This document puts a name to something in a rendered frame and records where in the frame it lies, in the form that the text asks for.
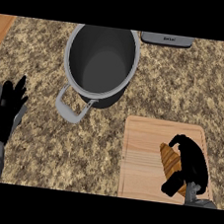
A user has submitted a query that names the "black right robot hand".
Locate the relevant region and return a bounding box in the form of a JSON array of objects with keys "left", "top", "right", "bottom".
[{"left": 160, "top": 132, "right": 214, "bottom": 201}]

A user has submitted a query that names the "brown croissant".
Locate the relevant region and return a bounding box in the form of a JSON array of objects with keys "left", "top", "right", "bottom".
[{"left": 154, "top": 142, "right": 193, "bottom": 197}]

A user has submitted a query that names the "grey metal pot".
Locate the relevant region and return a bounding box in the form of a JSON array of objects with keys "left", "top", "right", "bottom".
[{"left": 52, "top": 22, "right": 144, "bottom": 131}]

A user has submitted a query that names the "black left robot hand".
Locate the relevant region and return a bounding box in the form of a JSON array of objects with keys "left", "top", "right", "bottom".
[{"left": 0, "top": 71, "right": 32, "bottom": 157}]

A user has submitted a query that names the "wooden cutting board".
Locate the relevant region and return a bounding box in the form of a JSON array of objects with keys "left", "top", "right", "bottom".
[{"left": 115, "top": 114, "right": 222, "bottom": 210}]

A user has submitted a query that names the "dark grey appliance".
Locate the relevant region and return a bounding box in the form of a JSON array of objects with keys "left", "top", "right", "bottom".
[{"left": 139, "top": 32, "right": 195, "bottom": 50}]

